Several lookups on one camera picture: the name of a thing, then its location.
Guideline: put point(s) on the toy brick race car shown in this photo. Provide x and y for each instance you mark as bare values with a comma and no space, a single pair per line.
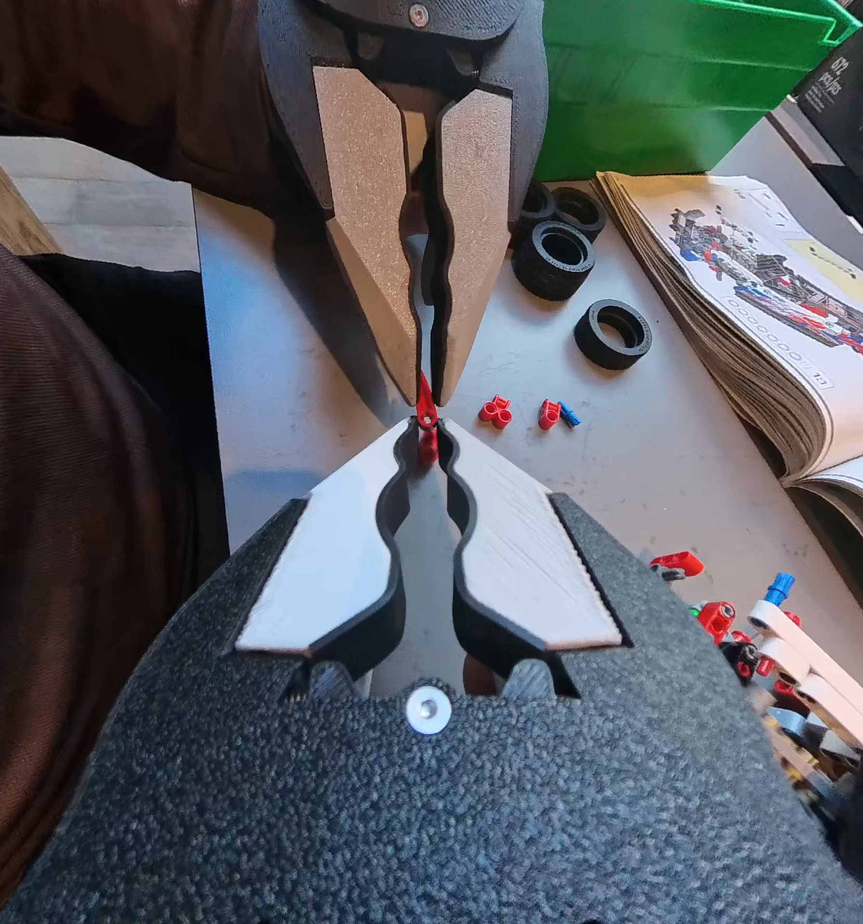
814,678

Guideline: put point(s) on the black toy car box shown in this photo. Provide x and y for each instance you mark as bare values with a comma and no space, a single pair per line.
850,108

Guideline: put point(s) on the grey desk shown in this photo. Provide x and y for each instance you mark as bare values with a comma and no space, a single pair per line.
294,361

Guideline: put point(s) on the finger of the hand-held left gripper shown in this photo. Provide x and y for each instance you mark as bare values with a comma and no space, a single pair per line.
363,202
475,216

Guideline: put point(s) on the person's brown shirt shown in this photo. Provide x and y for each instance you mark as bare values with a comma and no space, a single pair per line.
56,505

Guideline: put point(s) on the black rubber tyre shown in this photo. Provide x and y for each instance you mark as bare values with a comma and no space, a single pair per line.
594,220
536,209
597,354
547,285

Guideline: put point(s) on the open instruction booklet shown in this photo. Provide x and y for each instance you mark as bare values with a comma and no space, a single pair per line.
727,238

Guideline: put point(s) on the red teardrop brick piece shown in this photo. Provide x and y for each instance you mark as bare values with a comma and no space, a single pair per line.
424,411

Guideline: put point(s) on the blue brick pin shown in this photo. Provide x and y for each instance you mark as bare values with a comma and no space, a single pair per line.
570,414

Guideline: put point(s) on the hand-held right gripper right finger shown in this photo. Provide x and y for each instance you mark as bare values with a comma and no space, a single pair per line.
525,570

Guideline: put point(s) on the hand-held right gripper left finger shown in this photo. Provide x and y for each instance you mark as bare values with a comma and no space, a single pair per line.
323,570

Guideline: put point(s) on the red double brick connector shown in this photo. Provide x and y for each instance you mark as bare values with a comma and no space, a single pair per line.
495,414

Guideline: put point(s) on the green plastic bin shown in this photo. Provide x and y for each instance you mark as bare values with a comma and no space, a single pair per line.
655,108

